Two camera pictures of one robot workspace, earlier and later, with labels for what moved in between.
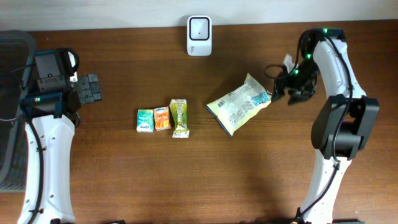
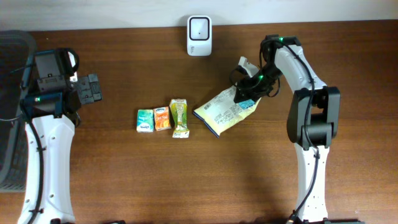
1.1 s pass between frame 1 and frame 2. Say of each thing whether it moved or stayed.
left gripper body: stayed
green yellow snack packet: stayed
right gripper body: moved
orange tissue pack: stayed
